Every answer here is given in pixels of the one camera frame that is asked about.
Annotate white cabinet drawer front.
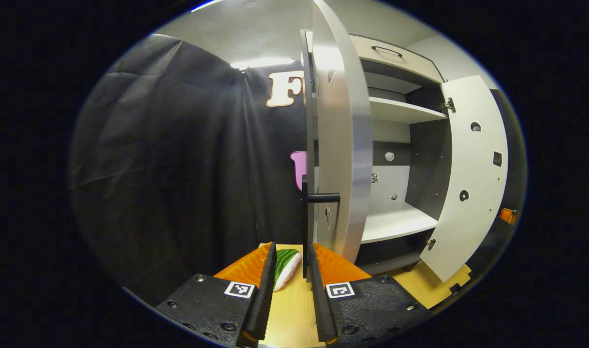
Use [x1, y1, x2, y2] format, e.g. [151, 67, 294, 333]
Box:
[349, 35, 444, 84]

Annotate black door handle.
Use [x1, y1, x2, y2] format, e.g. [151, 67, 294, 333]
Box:
[302, 175, 341, 281]

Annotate green and white toy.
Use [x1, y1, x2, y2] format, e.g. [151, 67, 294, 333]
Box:
[274, 249, 302, 292]

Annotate black backdrop cloth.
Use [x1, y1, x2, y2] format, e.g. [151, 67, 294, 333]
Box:
[70, 34, 314, 305]

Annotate white cabinet shelf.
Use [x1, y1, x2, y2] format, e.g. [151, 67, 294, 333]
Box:
[361, 202, 439, 244]
[368, 97, 448, 124]

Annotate black drawer handle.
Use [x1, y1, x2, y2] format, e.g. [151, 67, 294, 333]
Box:
[371, 45, 404, 58]

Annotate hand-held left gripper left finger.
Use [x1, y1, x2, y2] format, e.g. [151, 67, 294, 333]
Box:
[154, 242, 278, 348]

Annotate white cabinet door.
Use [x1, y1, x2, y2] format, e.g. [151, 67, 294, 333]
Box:
[299, 0, 373, 265]
[419, 75, 509, 283]

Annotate white double-door shoe cabinet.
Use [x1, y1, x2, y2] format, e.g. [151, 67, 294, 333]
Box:
[349, 34, 454, 276]

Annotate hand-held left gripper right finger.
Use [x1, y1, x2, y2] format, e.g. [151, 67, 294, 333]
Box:
[307, 242, 433, 345]

